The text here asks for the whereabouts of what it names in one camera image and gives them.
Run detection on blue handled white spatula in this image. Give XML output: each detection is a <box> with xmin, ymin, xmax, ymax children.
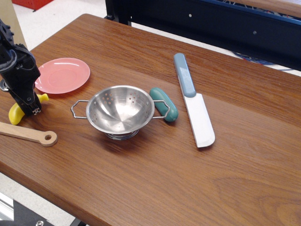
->
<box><xmin>174</xmin><ymin>53</ymin><xmax>215</xmax><ymax>148</ymax></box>

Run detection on pink plastic plate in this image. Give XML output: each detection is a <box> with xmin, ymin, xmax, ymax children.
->
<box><xmin>35</xmin><ymin>58</ymin><xmax>90</xmax><ymax>94</ymax></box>

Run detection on dark blue metal frame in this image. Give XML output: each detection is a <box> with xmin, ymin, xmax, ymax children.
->
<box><xmin>106</xmin><ymin>0</ymin><xmax>301</xmax><ymax>70</ymax></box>

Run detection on green toy pickle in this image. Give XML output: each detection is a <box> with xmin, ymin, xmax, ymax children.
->
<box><xmin>149</xmin><ymin>87</ymin><xmax>179</xmax><ymax>122</ymax></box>

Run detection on blue cables behind frame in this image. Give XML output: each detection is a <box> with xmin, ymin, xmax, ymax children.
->
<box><xmin>232</xmin><ymin>51</ymin><xmax>301</xmax><ymax>73</ymax></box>

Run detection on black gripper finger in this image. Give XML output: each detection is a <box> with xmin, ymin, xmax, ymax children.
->
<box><xmin>20</xmin><ymin>97</ymin><xmax>42</xmax><ymax>116</ymax></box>

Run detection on beige cabinet side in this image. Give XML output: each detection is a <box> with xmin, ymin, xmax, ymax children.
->
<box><xmin>0</xmin><ymin>0</ymin><xmax>27</xmax><ymax>47</ymax></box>

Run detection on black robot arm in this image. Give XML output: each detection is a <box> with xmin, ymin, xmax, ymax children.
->
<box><xmin>0</xmin><ymin>21</ymin><xmax>41</xmax><ymax>116</ymax></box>

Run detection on black metal base with screw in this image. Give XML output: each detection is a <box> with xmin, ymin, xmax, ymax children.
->
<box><xmin>0</xmin><ymin>200</ymin><xmax>54</xmax><ymax>226</ymax></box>

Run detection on wooden spoon handle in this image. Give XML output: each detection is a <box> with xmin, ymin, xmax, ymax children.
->
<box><xmin>0</xmin><ymin>122</ymin><xmax>58</xmax><ymax>147</ymax></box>

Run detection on small steel colander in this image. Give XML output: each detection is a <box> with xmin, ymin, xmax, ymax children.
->
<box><xmin>71</xmin><ymin>85</ymin><xmax>169</xmax><ymax>140</ymax></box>

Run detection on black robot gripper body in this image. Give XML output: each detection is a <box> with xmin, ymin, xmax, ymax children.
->
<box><xmin>0</xmin><ymin>44</ymin><xmax>40</xmax><ymax>106</ymax></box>

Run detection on yellow toy banana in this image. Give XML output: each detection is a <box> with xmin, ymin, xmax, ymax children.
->
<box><xmin>8</xmin><ymin>94</ymin><xmax>49</xmax><ymax>125</ymax></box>

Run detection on red crate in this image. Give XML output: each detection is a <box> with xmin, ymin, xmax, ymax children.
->
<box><xmin>12</xmin><ymin>0</ymin><xmax>53</xmax><ymax>10</ymax></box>

